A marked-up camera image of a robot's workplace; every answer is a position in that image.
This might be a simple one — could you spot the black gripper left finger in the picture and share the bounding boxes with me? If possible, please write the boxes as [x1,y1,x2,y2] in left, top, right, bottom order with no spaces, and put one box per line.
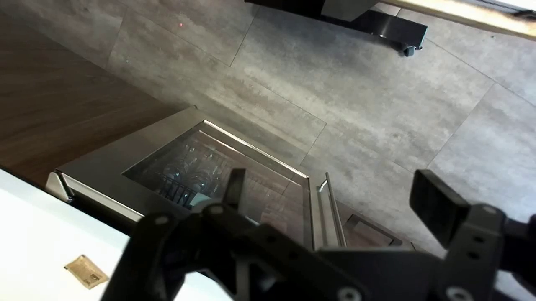
[102,165,336,301]

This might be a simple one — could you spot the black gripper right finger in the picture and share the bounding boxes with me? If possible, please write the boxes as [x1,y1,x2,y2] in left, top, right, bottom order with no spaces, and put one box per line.
[408,169,536,301]

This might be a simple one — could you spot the silver bar door handle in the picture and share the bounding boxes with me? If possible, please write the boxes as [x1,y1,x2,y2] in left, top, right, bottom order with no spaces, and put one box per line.
[315,172,348,249]

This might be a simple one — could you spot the plain dark wood cabinet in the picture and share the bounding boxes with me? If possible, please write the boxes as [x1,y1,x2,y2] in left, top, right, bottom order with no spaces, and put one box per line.
[0,10,186,189]

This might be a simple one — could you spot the brown paper packet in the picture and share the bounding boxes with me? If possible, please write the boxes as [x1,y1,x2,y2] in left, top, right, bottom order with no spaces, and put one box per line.
[63,254,110,291]

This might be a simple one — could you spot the light wooden plank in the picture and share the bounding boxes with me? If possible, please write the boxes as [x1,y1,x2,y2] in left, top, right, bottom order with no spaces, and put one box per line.
[383,0,536,40]

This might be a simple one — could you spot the black cart base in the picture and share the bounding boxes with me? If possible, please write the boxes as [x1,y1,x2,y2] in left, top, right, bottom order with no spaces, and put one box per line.
[244,0,430,58]

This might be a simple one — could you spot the wood cabinet with black handles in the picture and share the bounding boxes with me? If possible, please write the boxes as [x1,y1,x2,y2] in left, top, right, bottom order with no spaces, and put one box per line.
[333,202,417,252]

